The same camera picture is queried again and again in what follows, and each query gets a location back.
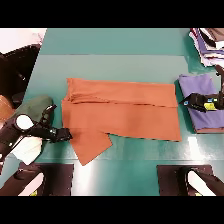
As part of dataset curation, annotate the dark green garment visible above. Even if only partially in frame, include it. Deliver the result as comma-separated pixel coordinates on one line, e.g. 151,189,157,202
12,94,55,126

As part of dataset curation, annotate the heap of clothes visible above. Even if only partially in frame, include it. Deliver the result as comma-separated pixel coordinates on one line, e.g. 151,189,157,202
188,27,224,68

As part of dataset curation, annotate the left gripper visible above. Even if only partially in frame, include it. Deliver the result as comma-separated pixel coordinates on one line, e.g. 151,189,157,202
48,126,74,144

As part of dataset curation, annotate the purple garment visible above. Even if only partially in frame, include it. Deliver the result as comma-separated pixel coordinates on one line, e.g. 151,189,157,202
177,73,224,132

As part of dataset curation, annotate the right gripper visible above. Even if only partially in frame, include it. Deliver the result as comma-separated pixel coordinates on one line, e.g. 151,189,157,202
179,92,220,113

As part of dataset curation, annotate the brown garment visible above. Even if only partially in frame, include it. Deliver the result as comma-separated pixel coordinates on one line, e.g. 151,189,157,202
194,127,224,135

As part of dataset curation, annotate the orange T-shirt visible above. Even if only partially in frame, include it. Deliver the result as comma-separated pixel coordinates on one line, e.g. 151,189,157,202
60,77,183,167

